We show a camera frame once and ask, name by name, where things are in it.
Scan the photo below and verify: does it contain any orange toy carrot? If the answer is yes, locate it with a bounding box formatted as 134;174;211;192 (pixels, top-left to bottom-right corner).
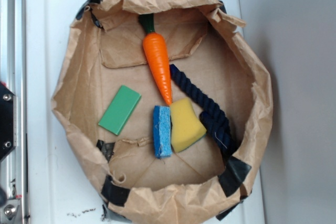
138;14;173;105

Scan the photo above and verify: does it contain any brown paper bag bin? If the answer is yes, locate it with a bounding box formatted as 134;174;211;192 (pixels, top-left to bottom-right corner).
51;0;273;223

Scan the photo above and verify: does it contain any blue sponge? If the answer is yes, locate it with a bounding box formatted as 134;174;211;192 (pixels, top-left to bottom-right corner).
153;106;172;159

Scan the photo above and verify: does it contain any yellow sponge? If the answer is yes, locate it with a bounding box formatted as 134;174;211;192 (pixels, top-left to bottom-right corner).
170;98;206;153

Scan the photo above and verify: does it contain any green rectangular block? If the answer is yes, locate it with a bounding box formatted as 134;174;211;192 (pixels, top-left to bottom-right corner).
98;85;142;135

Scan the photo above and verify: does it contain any white plastic tray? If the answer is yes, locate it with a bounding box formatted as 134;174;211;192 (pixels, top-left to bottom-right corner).
25;0;266;224

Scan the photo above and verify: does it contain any dark blue rope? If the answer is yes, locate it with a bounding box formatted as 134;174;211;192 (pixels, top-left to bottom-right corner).
169;63;236;156

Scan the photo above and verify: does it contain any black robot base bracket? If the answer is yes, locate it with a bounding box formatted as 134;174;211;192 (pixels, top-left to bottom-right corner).
0;81;17;162

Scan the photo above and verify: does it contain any aluminium frame rail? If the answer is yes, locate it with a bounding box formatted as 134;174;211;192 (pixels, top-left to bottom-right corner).
1;0;30;223

